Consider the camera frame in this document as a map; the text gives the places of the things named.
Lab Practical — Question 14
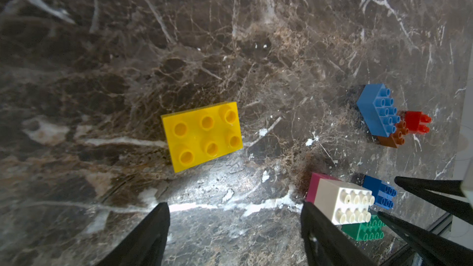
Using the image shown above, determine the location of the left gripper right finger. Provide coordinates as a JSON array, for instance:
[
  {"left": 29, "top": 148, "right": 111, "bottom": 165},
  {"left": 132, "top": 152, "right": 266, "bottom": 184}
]
[{"left": 301, "top": 202, "right": 375, "bottom": 266}]

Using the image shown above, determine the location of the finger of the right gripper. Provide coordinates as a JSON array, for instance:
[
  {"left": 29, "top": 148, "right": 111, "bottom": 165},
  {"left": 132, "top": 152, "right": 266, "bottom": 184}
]
[
  {"left": 378, "top": 212, "right": 473, "bottom": 266},
  {"left": 394, "top": 176, "right": 473, "bottom": 225}
]

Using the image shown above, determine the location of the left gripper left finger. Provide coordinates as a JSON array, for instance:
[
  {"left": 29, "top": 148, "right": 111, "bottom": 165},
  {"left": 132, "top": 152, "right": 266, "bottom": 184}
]
[{"left": 98, "top": 203, "right": 170, "bottom": 266}]

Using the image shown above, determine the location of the white lego brick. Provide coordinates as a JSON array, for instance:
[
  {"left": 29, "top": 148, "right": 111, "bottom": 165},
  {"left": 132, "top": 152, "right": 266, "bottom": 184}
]
[{"left": 314, "top": 179, "right": 375, "bottom": 225}]

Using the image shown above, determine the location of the dark blue lego brick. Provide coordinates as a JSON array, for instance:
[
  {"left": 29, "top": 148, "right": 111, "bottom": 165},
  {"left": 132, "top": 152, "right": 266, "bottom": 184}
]
[{"left": 362, "top": 176, "right": 397, "bottom": 210}]

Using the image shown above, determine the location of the pink lego brick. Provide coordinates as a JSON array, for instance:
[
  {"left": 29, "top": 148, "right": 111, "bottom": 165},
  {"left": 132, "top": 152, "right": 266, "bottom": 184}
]
[{"left": 305, "top": 172, "right": 339, "bottom": 203}]

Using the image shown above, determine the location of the yellow lego brick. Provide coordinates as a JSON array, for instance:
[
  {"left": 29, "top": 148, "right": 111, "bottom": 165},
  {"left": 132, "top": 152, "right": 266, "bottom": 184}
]
[{"left": 161, "top": 102, "right": 243, "bottom": 173}]

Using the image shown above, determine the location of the green lego brick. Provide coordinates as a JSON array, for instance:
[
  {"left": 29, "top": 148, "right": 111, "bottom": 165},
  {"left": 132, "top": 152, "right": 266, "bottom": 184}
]
[{"left": 342, "top": 214, "right": 386, "bottom": 241}]

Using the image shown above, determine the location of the orange lego brick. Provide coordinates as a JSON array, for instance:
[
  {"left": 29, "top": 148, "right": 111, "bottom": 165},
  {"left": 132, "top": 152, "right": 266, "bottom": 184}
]
[{"left": 377, "top": 120, "right": 409, "bottom": 149}]

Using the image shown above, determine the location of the red lego brick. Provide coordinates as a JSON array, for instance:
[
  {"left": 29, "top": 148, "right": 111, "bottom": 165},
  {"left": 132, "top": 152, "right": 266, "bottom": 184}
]
[{"left": 400, "top": 111, "right": 432, "bottom": 134}]

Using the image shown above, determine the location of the light blue lego brick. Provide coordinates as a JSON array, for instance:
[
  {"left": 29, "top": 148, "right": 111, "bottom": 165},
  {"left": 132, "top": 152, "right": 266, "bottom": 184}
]
[{"left": 357, "top": 84, "right": 401, "bottom": 137}]

